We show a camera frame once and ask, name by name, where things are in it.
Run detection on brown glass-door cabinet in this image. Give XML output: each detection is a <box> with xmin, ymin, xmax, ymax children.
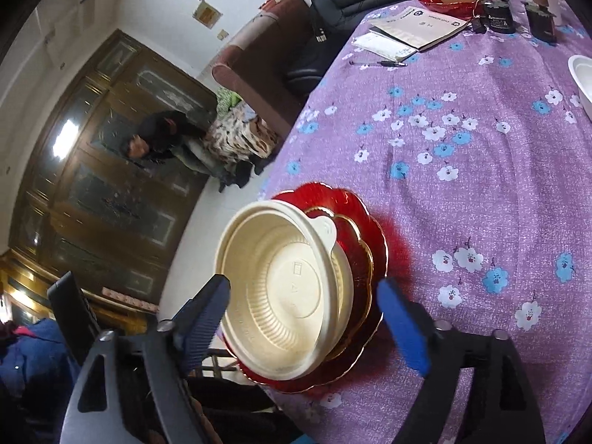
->
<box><xmin>9</xmin><ymin>28</ymin><xmax>223</xmax><ymax>297</ymax></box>

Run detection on white black-cover booklet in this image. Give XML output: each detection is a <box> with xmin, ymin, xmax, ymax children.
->
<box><xmin>367</xmin><ymin>6</ymin><xmax>468</xmax><ymax>51</ymax></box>

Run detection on brown low cabinet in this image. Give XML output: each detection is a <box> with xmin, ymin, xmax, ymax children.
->
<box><xmin>0</xmin><ymin>247</ymin><xmax>158</xmax><ymax>329</ymax></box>

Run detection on patterned blanket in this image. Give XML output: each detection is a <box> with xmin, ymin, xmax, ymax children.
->
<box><xmin>203</xmin><ymin>106</ymin><xmax>280</xmax><ymax>162</ymax></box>

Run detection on dark jar, left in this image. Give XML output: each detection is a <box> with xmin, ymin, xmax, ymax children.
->
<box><xmin>481</xmin><ymin>0</ymin><xmax>516</xmax><ymax>34</ymax></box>

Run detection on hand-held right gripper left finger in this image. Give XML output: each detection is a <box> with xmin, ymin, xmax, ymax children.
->
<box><xmin>58</xmin><ymin>274</ymin><xmax>232</xmax><ymax>444</ymax></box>

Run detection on pink patterned box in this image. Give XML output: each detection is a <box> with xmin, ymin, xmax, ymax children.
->
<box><xmin>101</xmin><ymin>287</ymin><xmax>160</xmax><ymax>313</ymax></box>

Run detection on white notepad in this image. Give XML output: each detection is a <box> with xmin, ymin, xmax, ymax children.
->
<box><xmin>351</xmin><ymin>32</ymin><xmax>419</xmax><ymax>62</ymax></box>

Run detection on beige ribbed plastic bowl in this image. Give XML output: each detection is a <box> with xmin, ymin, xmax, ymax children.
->
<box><xmin>214</xmin><ymin>200</ymin><xmax>356</xmax><ymax>382</ymax></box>

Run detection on black pen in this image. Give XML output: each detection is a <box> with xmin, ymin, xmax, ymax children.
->
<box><xmin>349</xmin><ymin>58</ymin><xmax>408</xmax><ymax>68</ymax></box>

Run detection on white disposable bowl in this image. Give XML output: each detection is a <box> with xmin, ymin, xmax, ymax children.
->
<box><xmin>567</xmin><ymin>54</ymin><xmax>592</xmax><ymax>123</ymax></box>

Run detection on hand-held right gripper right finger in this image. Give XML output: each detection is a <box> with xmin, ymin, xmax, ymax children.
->
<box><xmin>377</xmin><ymin>277</ymin><xmax>562</xmax><ymax>444</ymax></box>

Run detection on large red glass plate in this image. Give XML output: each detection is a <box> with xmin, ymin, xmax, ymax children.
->
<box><xmin>222</xmin><ymin>182</ymin><xmax>390</xmax><ymax>395</ymax></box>

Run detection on yellow wall sticker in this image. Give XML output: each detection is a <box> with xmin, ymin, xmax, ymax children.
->
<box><xmin>193</xmin><ymin>1</ymin><xmax>220</xmax><ymax>28</ymax></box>

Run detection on brown armchair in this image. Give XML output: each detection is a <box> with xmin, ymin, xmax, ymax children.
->
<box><xmin>210</xmin><ymin>0</ymin><xmax>334</xmax><ymax>149</ymax></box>

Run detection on green patterned cushion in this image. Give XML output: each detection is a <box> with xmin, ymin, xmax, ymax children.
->
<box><xmin>216</xmin><ymin>87</ymin><xmax>243</xmax><ymax>114</ymax></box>

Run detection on person's blue jacket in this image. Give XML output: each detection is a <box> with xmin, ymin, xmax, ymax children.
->
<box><xmin>0</xmin><ymin>317</ymin><xmax>81</xmax><ymax>444</ymax></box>

